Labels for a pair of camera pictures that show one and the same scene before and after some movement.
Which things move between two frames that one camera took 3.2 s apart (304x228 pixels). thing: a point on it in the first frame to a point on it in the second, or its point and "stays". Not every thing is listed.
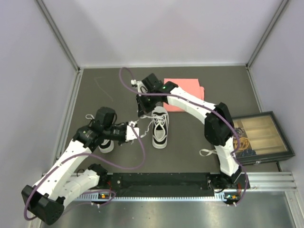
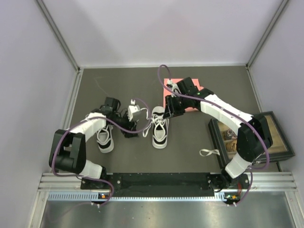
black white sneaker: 160,121 stays
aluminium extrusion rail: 272,181 stays
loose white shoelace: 211,152 stays
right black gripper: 142,109 to 171,110
